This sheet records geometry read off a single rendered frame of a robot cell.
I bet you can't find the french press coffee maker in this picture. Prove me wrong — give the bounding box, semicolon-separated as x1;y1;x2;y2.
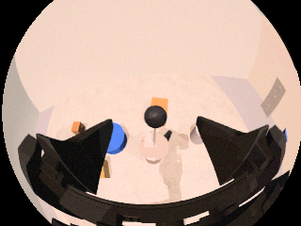
138;105;172;167

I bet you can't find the blue cylinder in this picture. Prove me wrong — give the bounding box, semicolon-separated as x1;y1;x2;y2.
106;123;127;154

